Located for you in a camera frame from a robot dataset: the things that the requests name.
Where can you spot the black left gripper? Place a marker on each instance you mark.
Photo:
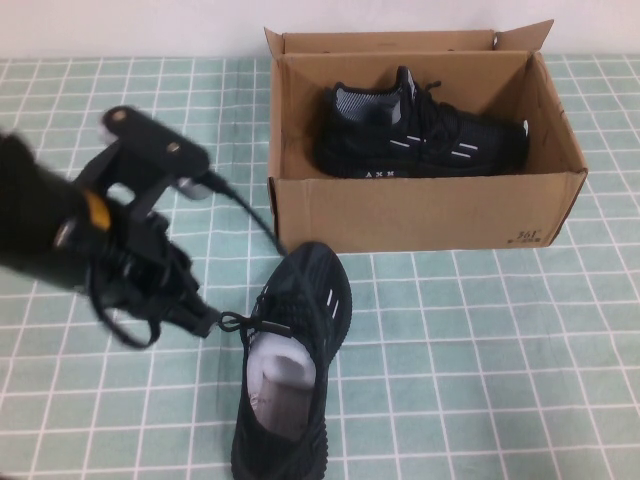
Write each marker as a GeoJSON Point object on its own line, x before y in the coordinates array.
{"type": "Point", "coordinates": [100, 250]}

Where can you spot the black knit sneaker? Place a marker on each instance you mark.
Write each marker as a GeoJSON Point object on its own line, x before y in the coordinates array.
{"type": "Point", "coordinates": [475, 135]}
{"type": "Point", "coordinates": [300, 280]}

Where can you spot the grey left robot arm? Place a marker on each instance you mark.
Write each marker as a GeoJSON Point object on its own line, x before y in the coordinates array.
{"type": "Point", "coordinates": [25, 210]}

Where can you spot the white paper shoe stuffing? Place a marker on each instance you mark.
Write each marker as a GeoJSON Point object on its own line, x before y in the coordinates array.
{"type": "Point", "coordinates": [280, 360]}
{"type": "Point", "coordinates": [396, 112]}

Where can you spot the brown cardboard shoe box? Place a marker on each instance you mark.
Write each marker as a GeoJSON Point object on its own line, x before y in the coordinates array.
{"type": "Point", "coordinates": [400, 215]}

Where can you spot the green white checked tablecloth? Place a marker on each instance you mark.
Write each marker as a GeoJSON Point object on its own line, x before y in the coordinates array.
{"type": "Point", "coordinates": [450, 350]}

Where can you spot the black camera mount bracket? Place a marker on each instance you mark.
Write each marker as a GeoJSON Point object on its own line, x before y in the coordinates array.
{"type": "Point", "coordinates": [100, 167]}

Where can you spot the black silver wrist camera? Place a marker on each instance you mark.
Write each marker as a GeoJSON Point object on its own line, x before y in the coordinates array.
{"type": "Point", "coordinates": [155, 140]}

